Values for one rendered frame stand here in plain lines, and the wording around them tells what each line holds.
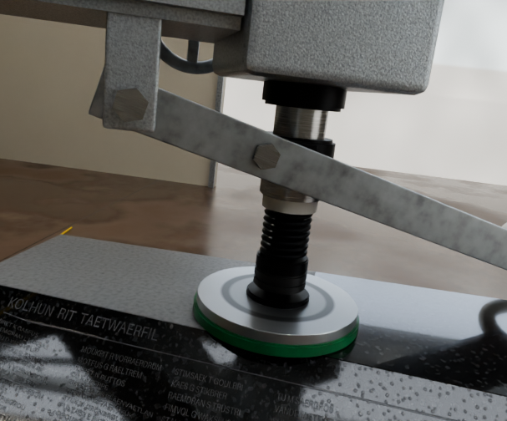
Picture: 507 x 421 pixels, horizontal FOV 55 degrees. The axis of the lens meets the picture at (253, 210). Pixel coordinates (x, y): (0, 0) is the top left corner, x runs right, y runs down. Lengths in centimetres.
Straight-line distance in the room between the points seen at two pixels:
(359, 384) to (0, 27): 622
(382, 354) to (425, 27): 37
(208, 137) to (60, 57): 567
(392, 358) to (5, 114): 615
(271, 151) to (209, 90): 503
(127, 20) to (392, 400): 47
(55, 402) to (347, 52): 50
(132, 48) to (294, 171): 21
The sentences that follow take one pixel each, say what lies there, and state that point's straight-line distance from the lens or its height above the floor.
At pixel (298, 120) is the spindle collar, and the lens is 57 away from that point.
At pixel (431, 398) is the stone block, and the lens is 59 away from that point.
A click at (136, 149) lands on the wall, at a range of 582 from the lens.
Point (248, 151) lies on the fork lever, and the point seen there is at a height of 105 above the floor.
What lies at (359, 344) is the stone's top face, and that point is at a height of 82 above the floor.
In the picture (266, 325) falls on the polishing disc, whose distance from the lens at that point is 57.
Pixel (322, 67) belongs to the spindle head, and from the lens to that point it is 49.
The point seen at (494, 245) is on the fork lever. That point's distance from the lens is 70.
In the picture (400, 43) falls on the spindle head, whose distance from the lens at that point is 53.
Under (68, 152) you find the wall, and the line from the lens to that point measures 617.
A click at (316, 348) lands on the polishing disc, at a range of 58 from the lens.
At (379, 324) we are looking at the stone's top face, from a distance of 69.
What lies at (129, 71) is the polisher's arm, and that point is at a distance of 48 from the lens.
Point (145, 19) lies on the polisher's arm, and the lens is 49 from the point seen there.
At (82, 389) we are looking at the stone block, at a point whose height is 75.
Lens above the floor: 111
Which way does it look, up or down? 14 degrees down
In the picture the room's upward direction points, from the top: 7 degrees clockwise
